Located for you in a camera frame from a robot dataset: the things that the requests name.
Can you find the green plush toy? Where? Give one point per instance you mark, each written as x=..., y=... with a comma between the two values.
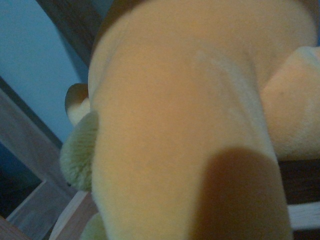
x=77, y=153

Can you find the orange plush dinosaur toy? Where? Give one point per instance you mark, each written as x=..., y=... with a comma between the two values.
x=198, y=100

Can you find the light wooden shelf unit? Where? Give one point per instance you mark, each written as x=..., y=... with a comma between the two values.
x=53, y=207

